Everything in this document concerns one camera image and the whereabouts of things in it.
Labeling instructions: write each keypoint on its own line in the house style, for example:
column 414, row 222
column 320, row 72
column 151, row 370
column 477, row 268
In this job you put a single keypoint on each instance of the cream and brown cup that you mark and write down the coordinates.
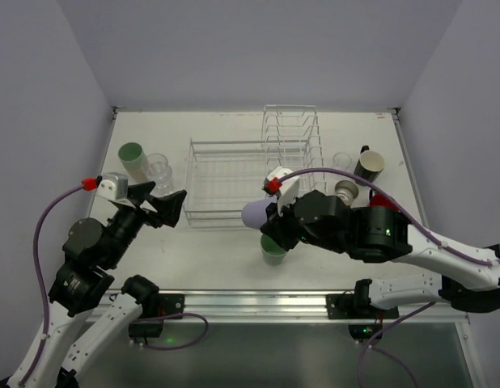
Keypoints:
column 347, row 191

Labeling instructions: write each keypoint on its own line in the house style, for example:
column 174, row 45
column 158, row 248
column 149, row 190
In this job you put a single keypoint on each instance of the clear glass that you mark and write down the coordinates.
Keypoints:
column 159, row 171
column 342, row 161

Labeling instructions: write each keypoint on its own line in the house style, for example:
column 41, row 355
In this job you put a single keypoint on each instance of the light green cup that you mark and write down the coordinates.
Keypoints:
column 132, row 156

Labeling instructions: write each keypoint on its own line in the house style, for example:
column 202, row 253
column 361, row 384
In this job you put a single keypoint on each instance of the low white wire rack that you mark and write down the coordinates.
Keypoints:
column 221, row 178

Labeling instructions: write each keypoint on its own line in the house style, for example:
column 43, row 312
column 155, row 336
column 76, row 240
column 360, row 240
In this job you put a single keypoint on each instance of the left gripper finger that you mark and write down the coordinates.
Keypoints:
column 138, row 193
column 168, row 207

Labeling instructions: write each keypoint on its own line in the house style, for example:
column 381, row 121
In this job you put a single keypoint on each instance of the purple cup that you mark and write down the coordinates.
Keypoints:
column 253, row 214

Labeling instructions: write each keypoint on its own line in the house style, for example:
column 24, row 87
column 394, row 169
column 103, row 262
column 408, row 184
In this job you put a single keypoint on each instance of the tall white wire rack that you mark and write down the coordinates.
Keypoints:
column 290, row 136

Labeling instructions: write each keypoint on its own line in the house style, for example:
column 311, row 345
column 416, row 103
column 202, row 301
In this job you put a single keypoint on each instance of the black mug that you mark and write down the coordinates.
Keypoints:
column 370, row 164

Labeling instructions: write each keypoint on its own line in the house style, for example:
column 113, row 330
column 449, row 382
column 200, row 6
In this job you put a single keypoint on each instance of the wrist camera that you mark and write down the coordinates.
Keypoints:
column 113, row 187
column 286, row 191

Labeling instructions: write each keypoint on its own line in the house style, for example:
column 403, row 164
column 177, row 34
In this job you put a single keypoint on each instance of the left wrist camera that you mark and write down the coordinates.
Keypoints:
column 113, row 187

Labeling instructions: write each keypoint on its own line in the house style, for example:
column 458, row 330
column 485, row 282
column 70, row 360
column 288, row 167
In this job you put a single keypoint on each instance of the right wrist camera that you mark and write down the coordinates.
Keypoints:
column 286, row 191

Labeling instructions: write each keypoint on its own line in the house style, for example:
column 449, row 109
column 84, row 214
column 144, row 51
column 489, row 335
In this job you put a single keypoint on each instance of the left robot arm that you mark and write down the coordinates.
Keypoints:
column 62, row 351

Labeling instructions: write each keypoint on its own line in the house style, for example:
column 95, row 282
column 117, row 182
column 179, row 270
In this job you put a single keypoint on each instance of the aluminium mounting rail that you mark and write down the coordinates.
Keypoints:
column 266, row 306

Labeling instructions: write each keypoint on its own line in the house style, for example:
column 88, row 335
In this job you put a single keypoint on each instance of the red mug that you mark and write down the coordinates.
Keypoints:
column 378, row 200

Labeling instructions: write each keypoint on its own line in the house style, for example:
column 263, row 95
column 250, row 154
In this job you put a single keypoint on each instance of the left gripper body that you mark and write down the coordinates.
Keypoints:
column 146, row 207

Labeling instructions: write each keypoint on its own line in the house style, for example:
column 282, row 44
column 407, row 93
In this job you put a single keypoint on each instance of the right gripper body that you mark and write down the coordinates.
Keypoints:
column 281, row 228

